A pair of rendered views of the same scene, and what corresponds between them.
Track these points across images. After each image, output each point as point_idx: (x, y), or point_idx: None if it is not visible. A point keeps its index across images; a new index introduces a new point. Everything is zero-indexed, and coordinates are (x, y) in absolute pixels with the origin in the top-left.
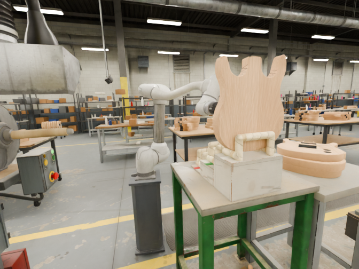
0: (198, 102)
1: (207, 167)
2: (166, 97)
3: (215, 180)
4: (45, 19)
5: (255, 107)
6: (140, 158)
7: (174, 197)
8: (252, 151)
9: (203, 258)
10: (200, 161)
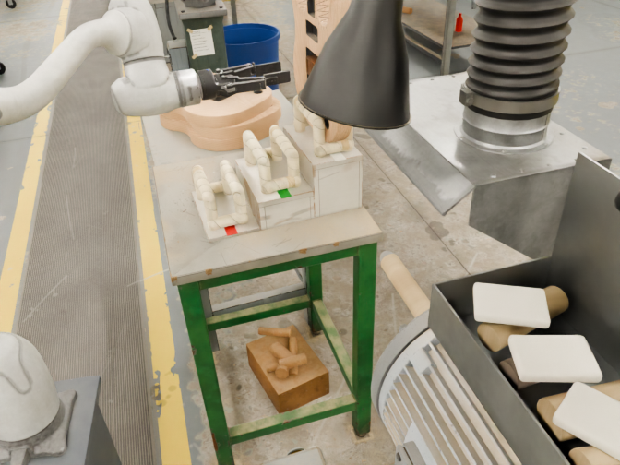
0: (140, 85)
1: (292, 199)
2: (40, 106)
3: (318, 205)
4: None
5: None
6: (33, 380)
7: (208, 335)
8: (303, 133)
9: (375, 295)
10: (258, 206)
